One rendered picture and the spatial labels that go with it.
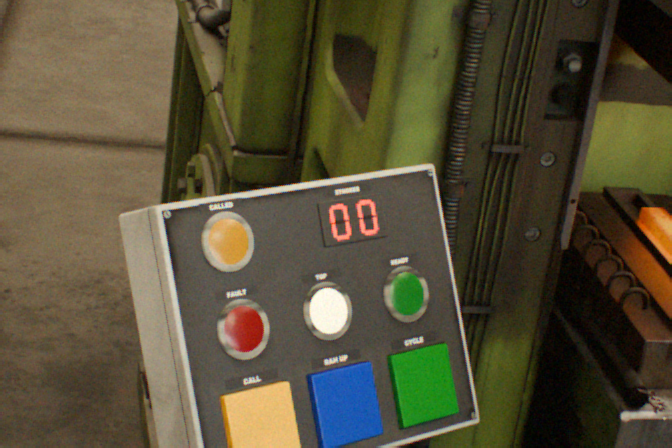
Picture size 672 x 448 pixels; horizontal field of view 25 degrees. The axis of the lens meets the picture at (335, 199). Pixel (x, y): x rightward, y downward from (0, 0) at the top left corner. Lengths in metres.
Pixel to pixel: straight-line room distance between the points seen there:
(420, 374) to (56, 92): 3.73
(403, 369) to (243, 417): 0.20
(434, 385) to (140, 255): 0.34
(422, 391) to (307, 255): 0.19
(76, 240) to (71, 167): 0.50
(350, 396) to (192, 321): 0.19
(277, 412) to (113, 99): 3.76
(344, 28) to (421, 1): 0.41
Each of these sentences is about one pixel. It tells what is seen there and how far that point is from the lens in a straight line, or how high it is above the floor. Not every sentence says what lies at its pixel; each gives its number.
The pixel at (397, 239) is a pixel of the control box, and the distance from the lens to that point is 1.57.
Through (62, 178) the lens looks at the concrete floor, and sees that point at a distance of 4.52.
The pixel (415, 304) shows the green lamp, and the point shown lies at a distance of 1.57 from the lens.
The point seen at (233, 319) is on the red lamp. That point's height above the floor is 1.10.
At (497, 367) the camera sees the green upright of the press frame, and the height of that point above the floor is 0.86.
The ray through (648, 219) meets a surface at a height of 1.01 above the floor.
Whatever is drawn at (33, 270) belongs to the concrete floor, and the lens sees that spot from 3.96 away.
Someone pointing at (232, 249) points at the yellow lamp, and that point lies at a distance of 1.45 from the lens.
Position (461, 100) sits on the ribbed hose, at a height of 1.22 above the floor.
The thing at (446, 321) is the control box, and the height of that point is 1.06.
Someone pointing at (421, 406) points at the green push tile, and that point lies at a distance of 1.57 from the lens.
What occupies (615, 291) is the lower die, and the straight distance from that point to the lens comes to 1.93.
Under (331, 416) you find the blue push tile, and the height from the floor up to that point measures 1.00.
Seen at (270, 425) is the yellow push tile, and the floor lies 1.01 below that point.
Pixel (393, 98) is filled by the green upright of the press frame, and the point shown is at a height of 1.21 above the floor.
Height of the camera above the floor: 1.78
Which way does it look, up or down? 23 degrees down
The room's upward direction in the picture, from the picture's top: 8 degrees clockwise
